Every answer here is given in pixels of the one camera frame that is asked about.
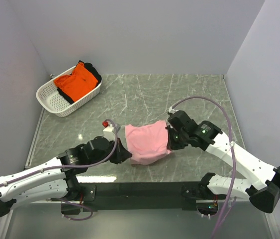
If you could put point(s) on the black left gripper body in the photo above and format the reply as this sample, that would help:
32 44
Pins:
119 153

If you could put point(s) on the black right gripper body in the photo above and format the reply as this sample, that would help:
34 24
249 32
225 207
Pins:
170 139

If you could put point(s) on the pink t shirt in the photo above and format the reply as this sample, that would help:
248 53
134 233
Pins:
147 143

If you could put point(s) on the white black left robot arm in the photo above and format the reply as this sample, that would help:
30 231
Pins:
56 178

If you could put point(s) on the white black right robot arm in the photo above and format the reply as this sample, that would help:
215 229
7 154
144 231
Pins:
261 181

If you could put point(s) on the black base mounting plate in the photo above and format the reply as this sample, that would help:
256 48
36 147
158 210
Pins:
142 195

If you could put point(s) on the orange t shirt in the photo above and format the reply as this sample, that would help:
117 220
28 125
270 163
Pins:
77 82

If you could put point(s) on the white perforated plastic basket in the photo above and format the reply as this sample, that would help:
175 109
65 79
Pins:
50 99

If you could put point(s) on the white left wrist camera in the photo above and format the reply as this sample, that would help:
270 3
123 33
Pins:
108 131

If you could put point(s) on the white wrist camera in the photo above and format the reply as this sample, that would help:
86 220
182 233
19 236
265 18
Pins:
172 109
108 131

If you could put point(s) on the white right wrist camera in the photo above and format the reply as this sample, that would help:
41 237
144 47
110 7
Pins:
172 109

